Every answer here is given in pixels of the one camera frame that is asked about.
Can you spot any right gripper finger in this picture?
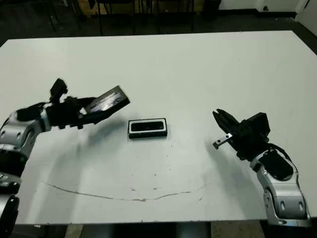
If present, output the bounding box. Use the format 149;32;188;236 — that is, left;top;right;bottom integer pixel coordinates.
216;109;243;132
212;111;236;136

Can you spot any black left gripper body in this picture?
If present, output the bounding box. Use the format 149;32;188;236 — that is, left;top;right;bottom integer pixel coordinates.
46;98;87;131

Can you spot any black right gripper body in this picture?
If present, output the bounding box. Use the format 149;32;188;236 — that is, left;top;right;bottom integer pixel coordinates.
211;119;270;162

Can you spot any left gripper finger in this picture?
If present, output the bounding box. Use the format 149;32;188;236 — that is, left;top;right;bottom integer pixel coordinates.
71;96;98;108
80;109;119;126

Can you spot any black printed box lid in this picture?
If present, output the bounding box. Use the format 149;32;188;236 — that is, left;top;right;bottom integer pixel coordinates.
87;85;131;115

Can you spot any black box with white insert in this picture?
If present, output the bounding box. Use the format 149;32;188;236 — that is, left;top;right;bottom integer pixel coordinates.
128;118;169;140

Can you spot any grey chair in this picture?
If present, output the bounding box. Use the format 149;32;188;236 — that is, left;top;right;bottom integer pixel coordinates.
49;0;82;32

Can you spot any black office chair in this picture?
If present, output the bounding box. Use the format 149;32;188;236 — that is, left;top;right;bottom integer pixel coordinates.
158;0;195;33

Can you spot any black waste bin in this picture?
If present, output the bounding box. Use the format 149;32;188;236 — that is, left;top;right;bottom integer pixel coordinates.
202;0;221;20

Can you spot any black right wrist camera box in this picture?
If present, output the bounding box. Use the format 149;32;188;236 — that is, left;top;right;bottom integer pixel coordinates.
244;112;270;141

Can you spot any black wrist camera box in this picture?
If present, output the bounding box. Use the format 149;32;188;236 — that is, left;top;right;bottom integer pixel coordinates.
49;78;69;102
244;112;270;141

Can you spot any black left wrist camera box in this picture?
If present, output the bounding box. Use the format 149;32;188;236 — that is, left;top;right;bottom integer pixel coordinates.
49;78;69;102

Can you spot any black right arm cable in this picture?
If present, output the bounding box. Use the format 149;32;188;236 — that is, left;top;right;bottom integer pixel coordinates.
268;143;302;174

